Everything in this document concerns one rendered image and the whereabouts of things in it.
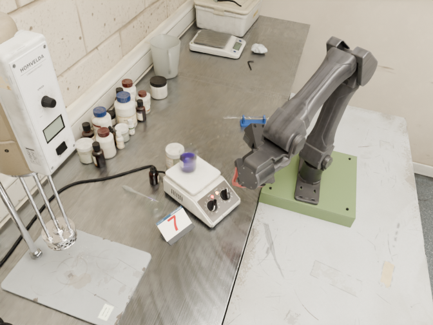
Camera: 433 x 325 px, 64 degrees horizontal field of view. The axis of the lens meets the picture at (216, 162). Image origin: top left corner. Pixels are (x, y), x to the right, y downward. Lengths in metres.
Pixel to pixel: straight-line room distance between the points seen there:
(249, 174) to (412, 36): 1.76
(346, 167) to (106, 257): 0.77
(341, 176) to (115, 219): 0.70
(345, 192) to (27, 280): 0.88
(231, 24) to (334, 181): 1.14
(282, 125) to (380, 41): 1.66
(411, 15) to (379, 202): 1.34
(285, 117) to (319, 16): 1.58
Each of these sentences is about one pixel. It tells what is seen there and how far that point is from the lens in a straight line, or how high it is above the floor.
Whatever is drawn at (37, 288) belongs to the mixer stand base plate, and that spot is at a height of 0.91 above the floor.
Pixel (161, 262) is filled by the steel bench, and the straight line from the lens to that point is 0.93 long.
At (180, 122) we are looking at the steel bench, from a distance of 1.32.
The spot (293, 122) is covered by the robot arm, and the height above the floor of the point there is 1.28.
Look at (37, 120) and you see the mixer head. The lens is 0.54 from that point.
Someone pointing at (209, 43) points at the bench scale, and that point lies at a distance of 1.79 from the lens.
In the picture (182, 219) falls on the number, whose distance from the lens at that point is 0.98.
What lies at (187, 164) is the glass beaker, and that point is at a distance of 0.96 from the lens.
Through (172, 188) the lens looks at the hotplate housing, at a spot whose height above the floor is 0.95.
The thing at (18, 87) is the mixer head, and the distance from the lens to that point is 0.50.
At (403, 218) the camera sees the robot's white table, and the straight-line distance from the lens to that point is 1.20.
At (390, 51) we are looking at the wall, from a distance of 2.37.
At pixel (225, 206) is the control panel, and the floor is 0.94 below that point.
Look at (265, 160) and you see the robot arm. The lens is 0.72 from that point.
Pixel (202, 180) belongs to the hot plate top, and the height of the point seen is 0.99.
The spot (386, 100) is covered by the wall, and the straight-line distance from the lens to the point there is 2.52.
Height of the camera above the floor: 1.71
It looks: 44 degrees down
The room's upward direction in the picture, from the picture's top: 5 degrees clockwise
